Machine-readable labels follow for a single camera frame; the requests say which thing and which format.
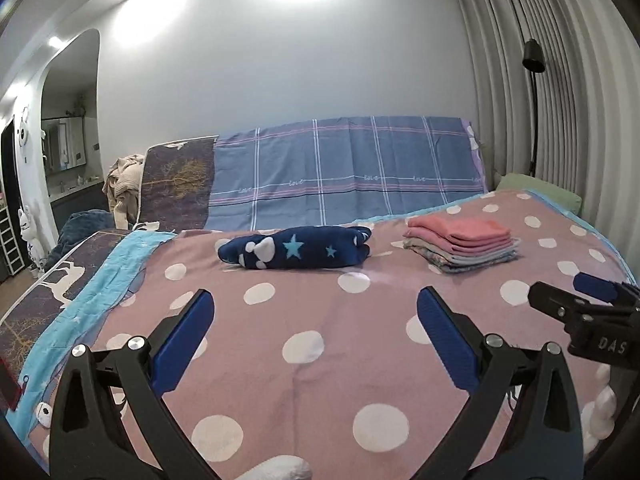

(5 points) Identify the pink polka dot blanket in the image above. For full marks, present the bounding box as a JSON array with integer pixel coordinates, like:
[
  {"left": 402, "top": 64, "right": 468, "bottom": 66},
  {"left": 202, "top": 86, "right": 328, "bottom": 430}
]
[{"left": 92, "top": 190, "right": 636, "bottom": 480}]

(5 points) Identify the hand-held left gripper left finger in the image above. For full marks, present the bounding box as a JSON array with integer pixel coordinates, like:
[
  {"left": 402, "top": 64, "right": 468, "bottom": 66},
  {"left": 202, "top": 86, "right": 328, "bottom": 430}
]
[{"left": 47, "top": 287, "right": 216, "bottom": 480}]

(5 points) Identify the stack of folded clothes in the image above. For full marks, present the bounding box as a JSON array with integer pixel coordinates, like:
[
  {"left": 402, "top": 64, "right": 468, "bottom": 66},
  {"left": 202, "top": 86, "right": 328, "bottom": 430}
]
[{"left": 402, "top": 215, "right": 521, "bottom": 276}]

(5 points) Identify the black floor lamp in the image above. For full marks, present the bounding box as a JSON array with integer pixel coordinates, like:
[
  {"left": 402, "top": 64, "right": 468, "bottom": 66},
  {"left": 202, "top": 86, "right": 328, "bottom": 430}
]
[{"left": 521, "top": 38, "right": 546, "bottom": 178}]

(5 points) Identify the grey pleated curtain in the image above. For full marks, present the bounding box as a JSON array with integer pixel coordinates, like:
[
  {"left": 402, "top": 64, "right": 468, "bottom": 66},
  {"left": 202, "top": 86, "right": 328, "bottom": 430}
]
[{"left": 442, "top": 0, "right": 640, "bottom": 281}]

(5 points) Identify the lilac floral pillow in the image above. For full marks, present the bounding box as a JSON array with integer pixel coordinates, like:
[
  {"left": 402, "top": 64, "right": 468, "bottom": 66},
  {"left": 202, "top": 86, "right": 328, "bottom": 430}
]
[{"left": 460, "top": 119, "right": 490, "bottom": 193}]

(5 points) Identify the white wall decoration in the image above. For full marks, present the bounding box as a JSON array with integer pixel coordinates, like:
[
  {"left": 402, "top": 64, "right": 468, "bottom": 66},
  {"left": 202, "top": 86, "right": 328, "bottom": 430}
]
[{"left": 16, "top": 105, "right": 33, "bottom": 148}]

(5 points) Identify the red black device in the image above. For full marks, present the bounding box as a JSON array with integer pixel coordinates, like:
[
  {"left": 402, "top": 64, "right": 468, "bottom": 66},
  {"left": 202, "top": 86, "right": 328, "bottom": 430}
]
[{"left": 0, "top": 360, "right": 23, "bottom": 408}]

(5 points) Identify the blue plaid sheet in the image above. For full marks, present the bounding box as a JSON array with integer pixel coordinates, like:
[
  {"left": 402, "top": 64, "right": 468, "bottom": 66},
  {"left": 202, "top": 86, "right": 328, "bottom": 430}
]
[{"left": 206, "top": 116, "right": 488, "bottom": 232}]

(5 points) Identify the white cat figurine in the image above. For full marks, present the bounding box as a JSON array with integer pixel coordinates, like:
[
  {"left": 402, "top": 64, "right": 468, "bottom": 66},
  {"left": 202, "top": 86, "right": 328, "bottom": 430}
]
[{"left": 17, "top": 205, "right": 48, "bottom": 278}]

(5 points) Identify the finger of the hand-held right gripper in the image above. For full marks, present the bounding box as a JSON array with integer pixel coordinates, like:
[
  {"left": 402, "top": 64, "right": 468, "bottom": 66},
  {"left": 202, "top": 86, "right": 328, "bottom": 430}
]
[
  {"left": 574, "top": 272, "right": 640, "bottom": 311},
  {"left": 529, "top": 281, "right": 596, "bottom": 321}
]

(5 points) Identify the vanity counter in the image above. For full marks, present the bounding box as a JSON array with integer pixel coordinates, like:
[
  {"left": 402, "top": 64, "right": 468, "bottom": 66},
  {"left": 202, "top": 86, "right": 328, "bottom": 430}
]
[{"left": 47, "top": 177, "right": 108, "bottom": 233}]

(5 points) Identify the navy star mickey blanket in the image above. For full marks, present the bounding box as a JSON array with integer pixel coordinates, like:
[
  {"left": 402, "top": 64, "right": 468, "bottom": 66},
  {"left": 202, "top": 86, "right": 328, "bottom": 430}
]
[{"left": 217, "top": 225, "right": 373, "bottom": 272}]

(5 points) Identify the dark blue fluffy blanket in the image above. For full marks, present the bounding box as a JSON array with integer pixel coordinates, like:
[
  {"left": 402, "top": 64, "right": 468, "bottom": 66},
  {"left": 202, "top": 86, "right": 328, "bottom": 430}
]
[{"left": 47, "top": 210, "right": 118, "bottom": 271}]

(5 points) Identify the wall mirror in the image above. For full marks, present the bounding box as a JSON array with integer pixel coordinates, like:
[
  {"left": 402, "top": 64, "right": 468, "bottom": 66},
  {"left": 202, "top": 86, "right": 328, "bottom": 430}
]
[{"left": 41, "top": 116, "right": 86, "bottom": 173}]

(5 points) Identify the person's right hand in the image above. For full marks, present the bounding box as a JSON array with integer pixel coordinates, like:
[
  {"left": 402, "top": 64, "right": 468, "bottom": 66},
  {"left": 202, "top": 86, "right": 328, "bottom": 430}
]
[{"left": 582, "top": 365, "right": 619, "bottom": 443}]

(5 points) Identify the green pillow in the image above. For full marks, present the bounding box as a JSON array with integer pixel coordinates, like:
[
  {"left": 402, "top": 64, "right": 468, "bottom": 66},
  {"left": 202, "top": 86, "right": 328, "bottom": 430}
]
[{"left": 495, "top": 172, "right": 583, "bottom": 216}]

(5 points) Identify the dark deer print quilt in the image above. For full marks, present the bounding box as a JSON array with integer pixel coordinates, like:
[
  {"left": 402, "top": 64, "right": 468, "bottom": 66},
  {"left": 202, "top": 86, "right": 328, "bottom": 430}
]
[{"left": 0, "top": 229, "right": 176, "bottom": 376}]

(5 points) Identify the white fluffy cloth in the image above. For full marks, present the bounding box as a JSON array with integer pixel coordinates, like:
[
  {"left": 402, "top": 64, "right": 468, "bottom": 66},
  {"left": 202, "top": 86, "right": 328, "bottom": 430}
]
[{"left": 235, "top": 455, "right": 313, "bottom": 480}]

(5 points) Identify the white ladder rack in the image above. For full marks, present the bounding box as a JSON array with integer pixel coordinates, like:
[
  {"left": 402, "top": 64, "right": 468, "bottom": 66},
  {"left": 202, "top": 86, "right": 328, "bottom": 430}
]
[{"left": 0, "top": 205, "right": 26, "bottom": 276}]

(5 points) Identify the dark tree print cushion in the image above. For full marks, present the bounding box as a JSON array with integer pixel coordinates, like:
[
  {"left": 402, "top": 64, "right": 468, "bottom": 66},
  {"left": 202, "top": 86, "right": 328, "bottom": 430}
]
[{"left": 136, "top": 135, "right": 220, "bottom": 233}]

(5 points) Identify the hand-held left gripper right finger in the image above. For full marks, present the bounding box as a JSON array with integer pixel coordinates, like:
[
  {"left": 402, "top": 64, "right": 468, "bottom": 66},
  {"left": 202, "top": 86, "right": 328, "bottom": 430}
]
[{"left": 416, "top": 286, "right": 586, "bottom": 480}]

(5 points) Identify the beige clothes pile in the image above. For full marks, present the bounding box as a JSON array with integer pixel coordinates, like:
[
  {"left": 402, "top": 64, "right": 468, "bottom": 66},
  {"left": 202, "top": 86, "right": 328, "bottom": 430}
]
[{"left": 102, "top": 155, "right": 146, "bottom": 228}]

